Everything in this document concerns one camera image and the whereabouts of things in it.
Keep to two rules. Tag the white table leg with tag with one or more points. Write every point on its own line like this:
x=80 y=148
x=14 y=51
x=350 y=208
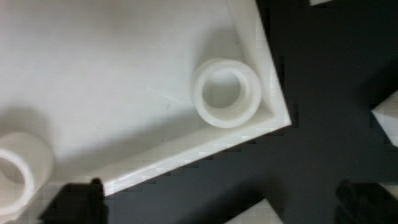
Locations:
x=386 y=115

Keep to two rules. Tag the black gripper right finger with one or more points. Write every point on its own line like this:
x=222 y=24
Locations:
x=366 y=204

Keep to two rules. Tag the white table leg centre right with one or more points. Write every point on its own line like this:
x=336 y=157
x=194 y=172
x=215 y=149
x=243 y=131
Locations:
x=258 y=215

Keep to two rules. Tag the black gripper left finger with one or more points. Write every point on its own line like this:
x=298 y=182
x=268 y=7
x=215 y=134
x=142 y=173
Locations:
x=76 y=206

